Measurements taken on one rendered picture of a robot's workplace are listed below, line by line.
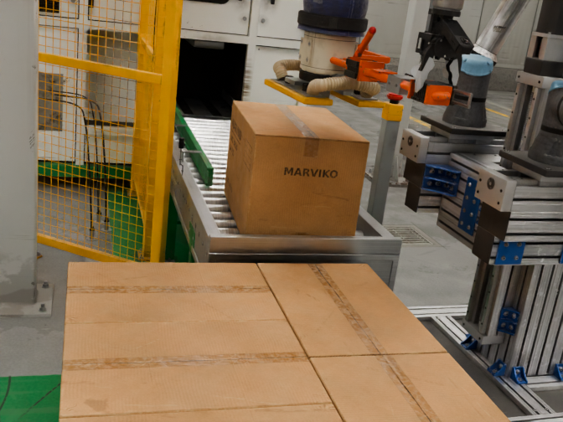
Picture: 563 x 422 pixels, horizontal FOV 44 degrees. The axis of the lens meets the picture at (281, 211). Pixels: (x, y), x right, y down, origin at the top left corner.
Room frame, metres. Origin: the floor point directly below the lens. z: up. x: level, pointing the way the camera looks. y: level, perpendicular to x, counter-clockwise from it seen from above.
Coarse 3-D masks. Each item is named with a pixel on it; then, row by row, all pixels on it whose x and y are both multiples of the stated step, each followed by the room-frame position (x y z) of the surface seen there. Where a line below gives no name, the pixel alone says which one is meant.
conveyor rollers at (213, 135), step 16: (192, 128) 4.07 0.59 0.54; (208, 128) 4.10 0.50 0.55; (224, 128) 4.21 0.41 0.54; (208, 144) 3.73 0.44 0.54; (224, 144) 3.76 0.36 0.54; (192, 160) 3.35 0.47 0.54; (224, 160) 3.40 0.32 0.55; (224, 176) 3.13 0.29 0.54; (208, 192) 2.84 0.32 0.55; (224, 208) 2.67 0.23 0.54; (224, 224) 2.49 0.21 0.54
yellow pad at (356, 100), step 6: (330, 90) 2.39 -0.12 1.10; (354, 90) 2.32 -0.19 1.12; (336, 96) 2.35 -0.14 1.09; (342, 96) 2.31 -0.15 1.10; (348, 96) 2.28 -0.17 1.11; (354, 96) 2.27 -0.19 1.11; (360, 96) 2.28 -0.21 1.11; (354, 102) 2.23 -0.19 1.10; (360, 102) 2.22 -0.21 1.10; (366, 102) 2.23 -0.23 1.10; (372, 102) 2.24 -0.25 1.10; (378, 102) 2.25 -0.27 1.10; (384, 102) 2.26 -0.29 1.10
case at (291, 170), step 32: (256, 128) 2.35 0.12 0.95; (288, 128) 2.42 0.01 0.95; (320, 128) 2.49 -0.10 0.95; (256, 160) 2.27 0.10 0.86; (288, 160) 2.30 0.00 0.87; (320, 160) 2.32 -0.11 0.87; (352, 160) 2.35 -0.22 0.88; (224, 192) 2.85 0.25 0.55; (256, 192) 2.28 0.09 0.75; (288, 192) 2.30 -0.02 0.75; (320, 192) 2.33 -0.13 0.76; (352, 192) 2.35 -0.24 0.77; (256, 224) 2.28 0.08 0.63; (288, 224) 2.30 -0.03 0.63; (320, 224) 2.33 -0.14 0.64; (352, 224) 2.36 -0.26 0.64
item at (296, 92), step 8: (264, 80) 2.44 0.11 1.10; (272, 80) 2.41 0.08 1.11; (280, 80) 2.40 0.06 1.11; (272, 88) 2.37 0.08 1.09; (280, 88) 2.31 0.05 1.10; (288, 88) 2.28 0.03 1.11; (296, 88) 2.28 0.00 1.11; (304, 88) 2.23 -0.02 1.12; (296, 96) 2.19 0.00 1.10; (304, 96) 2.16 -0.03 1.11; (312, 96) 2.17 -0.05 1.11; (320, 96) 2.18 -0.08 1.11; (304, 104) 2.14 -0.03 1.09; (312, 104) 2.15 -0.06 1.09; (320, 104) 2.16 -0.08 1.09; (328, 104) 2.17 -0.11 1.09
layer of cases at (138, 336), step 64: (128, 320) 1.65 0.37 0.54; (192, 320) 1.69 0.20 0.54; (256, 320) 1.74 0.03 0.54; (320, 320) 1.78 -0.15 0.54; (384, 320) 1.83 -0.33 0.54; (64, 384) 1.32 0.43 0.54; (128, 384) 1.35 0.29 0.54; (192, 384) 1.38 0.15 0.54; (256, 384) 1.41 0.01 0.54; (320, 384) 1.45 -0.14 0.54; (384, 384) 1.48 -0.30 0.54; (448, 384) 1.52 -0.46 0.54
